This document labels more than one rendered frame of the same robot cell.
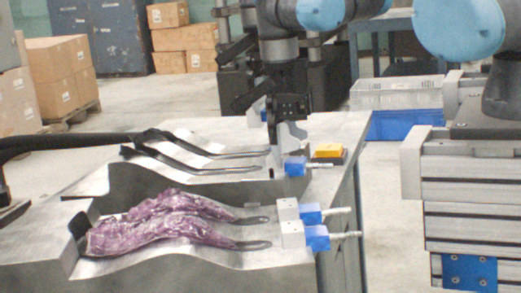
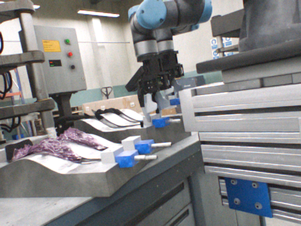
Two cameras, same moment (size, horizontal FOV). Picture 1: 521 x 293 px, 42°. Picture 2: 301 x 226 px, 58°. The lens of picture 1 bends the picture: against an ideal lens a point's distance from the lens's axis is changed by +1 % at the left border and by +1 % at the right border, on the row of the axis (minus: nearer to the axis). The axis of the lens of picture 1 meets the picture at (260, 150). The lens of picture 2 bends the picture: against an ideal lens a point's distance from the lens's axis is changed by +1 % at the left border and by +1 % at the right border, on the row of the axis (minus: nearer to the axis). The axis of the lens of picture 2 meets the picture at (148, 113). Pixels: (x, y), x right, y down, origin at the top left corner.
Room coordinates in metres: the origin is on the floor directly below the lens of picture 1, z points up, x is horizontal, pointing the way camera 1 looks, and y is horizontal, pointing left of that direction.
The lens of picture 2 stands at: (0.49, -0.38, 1.01)
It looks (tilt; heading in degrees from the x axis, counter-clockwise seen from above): 5 degrees down; 23
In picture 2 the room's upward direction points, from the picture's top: 10 degrees counter-clockwise
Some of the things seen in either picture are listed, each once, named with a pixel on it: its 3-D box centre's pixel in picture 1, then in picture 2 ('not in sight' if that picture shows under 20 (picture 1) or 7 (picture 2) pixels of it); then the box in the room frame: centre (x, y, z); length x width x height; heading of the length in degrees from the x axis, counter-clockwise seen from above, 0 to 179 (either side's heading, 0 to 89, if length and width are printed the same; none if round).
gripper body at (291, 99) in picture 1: (286, 89); (152, 74); (1.31, -0.07, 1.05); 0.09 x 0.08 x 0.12; 73
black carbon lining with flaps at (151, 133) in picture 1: (190, 150); (119, 117); (1.43, 0.15, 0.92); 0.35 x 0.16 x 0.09; 73
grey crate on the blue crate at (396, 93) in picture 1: (398, 93); not in sight; (4.53, -0.98, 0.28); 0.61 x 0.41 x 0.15; 70
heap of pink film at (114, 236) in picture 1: (159, 220); (54, 144); (1.08, 0.18, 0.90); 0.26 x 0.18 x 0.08; 90
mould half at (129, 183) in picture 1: (189, 170); (120, 128); (1.44, 0.16, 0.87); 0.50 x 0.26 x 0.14; 73
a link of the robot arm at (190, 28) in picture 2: not in sight; (183, 22); (1.61, -0.13, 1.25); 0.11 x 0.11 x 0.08; 88
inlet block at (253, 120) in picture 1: (274, 114); (178, 101); (1.62, -0.05, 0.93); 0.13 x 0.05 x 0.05; 73
